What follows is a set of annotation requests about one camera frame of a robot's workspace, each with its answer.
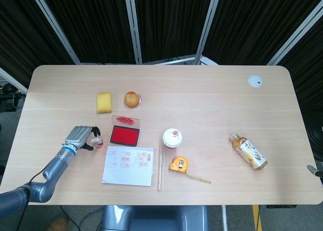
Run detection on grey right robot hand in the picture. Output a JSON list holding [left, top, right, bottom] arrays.
[[306, 164, 323, 178]]

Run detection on grey black left robot hand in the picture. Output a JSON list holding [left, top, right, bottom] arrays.
[[65, 125, 101, 151]]

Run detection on white and red stamp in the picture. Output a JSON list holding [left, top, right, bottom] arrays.
[[91, 137, 104, 150]]

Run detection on black round speaker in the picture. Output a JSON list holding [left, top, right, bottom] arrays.
[[306, 124, 323, 163]]

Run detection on yellow sponge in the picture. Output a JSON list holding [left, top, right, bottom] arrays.
[[96, 91, 113, 114]]

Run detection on red ink pad clear lid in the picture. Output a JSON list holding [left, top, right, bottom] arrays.
[[110, 114, 141, 147]]

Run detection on black table control box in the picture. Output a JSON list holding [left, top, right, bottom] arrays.
[[265, 204, 297, 209]]

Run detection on lined white paper notepad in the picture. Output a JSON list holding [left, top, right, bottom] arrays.
[[101, 145, 155, 187]]

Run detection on tea bottle with label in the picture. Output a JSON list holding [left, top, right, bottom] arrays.
[[229, 133, 267, 170]]

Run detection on yellow table leg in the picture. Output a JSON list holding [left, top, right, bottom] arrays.
[[252, 205, 261, 231]]

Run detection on clear glass tube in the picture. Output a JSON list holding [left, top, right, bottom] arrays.
[[156, 144, 164, 191]]

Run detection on brown shoe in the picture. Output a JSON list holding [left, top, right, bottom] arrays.
[[46, 216, 69, 231]]

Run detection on red paper cup white lid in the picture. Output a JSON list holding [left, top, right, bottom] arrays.
[[162, 128, 183, 149]]

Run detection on yellow tape measure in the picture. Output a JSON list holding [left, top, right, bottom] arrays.
[[169, 156, 211, 184]]

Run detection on white round table grommet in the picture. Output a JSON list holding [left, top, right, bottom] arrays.
[[247, 75, 263, 88]]

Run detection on grey robot torso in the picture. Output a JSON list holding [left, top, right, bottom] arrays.
[[100, 205, 210, 231]]

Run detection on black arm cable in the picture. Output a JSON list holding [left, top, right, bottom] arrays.
[[22, 168, 48, 231]]

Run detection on white partition frame post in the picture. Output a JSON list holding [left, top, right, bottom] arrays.
[[194, 0, 223, 65], [0, 67, 28, 93], [266, 6, 323, 66], [28, 0, 81, 65], [123, 0, 143, 65]]

